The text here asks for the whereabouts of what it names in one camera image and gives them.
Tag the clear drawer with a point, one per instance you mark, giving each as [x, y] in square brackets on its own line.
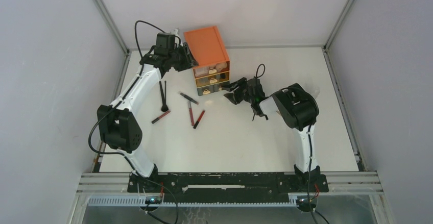
[212, 79]
[211, 69]
[221, 86]

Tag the pink lip gloss tube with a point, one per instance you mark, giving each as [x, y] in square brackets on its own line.
[191, 114]

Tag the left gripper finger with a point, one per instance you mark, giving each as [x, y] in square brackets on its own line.
[187, 52]
[188, 64]

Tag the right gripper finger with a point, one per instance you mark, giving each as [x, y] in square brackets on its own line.
[237, 84]
[235, 98]

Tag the dark concealer stick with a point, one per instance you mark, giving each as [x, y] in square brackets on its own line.
[189, 98]

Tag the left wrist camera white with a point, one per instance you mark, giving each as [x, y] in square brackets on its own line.
[176, 33]

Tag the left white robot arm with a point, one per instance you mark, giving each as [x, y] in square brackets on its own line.
[117, 122]

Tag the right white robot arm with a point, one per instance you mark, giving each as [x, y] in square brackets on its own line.
[298, 109]

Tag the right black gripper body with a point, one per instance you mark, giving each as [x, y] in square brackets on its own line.
[248, 98]

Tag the orange three-drawer organizer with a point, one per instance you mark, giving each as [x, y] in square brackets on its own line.
[207, 47]

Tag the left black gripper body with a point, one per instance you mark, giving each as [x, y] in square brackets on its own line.
[177, 56]

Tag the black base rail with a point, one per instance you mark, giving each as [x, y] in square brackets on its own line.
[228, 187]

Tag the black powder brush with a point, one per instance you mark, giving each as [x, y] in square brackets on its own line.
[164, 106]

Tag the clear top drawer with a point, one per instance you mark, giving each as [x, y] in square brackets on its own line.
[211, 69]

